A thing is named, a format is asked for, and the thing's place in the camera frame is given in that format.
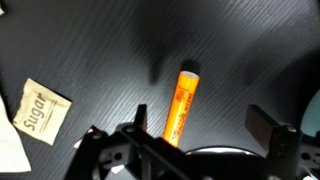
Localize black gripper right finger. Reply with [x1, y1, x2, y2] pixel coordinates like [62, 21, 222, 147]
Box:
[244, 104, 320, 180]

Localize tan sugar packet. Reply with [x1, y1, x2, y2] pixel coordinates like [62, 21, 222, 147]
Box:
[12, 77, 73, 146]

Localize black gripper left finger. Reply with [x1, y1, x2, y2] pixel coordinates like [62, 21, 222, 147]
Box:
[64, 104, 188, 180]

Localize orange sharpie marker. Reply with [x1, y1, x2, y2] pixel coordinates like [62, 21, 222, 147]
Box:
[162, 70, 201, 148]

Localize white paper napkin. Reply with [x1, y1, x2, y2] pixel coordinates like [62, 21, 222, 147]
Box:
[0, 94, 32, 174]

